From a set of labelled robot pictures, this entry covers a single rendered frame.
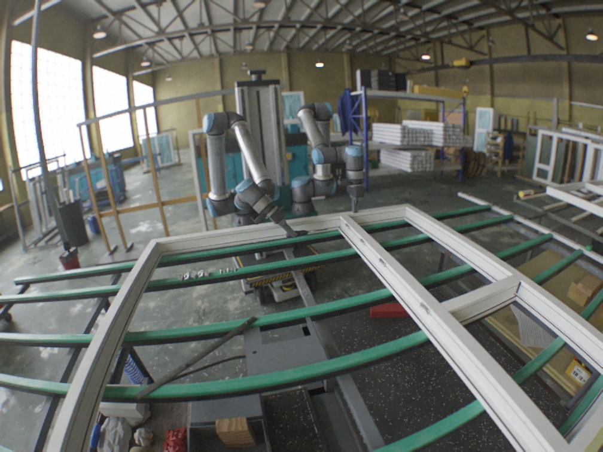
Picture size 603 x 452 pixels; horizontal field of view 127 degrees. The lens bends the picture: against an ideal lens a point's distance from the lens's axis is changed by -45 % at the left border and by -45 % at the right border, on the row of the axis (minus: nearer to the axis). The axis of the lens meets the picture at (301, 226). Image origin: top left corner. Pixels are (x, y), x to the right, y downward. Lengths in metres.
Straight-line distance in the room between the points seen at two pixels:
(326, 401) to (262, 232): 0.87
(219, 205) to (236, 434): 1.46
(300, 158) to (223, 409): 4.56
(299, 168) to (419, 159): 2.33
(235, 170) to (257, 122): 2.84
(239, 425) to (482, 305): 0.82
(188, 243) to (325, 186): 1.14
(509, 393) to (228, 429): 0.71
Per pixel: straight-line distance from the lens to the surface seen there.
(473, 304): 0.93
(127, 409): 1.05
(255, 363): 0.78
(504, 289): 1.03
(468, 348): 0.75
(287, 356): 0.79
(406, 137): 5.44
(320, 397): 1.04
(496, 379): 0.71
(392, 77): 5.69
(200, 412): 0.93
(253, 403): 0.90
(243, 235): 1.40
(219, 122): 1.68
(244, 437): 0.87
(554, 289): 1.79
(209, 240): 1.42
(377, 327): 1.25
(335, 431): 0.98
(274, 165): 2.21
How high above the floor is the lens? 1.45
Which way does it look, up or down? 22 degrees down
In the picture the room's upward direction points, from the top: 4 degrees counter-clockwise
